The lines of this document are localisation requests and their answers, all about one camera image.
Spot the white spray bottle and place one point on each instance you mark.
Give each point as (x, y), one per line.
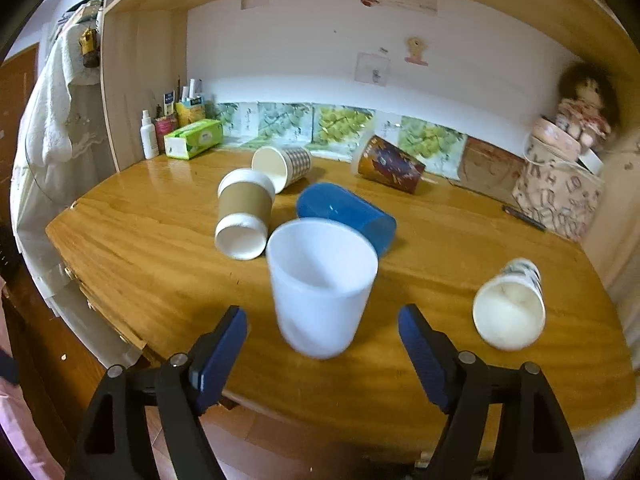
(148, 137)

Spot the brown patterned paper cup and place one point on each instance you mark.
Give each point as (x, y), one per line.
(390, 162)

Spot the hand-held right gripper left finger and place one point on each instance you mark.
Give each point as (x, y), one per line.
(223, 355)

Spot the checkered paper cup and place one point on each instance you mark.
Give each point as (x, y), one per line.
(285, 165)

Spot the brown drawing paper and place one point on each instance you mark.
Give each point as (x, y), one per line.
(487, 170)

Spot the white printed paper cup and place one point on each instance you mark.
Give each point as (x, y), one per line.
(512, 305)

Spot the blue plastic cup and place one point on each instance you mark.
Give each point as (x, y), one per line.
(350, 212)

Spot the black pen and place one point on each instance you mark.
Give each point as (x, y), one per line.
(524, 216)

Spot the letter print gift bag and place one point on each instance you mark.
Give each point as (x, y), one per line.
(557, 195)

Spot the brown haired doll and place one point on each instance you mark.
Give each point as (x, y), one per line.
(585, 105)

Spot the brown sleeved paper cup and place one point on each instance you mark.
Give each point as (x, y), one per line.
(245, 215)

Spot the pink pen holder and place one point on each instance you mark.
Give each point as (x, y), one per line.
(166, 130)

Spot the pink round box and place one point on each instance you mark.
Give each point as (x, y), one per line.
(555, 140)

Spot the white hanging cloth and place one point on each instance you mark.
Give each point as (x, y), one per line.
(55, 125)

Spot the wooden desk hutch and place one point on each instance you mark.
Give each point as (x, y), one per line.
(150, 35)

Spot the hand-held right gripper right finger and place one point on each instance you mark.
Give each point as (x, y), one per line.
(424, 355)

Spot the white plastic cup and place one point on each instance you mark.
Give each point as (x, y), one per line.
(320, 290)

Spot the green tissue box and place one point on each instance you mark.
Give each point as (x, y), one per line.
(192, 139)

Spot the green yellow carton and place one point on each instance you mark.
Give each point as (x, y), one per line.
(190, 109)

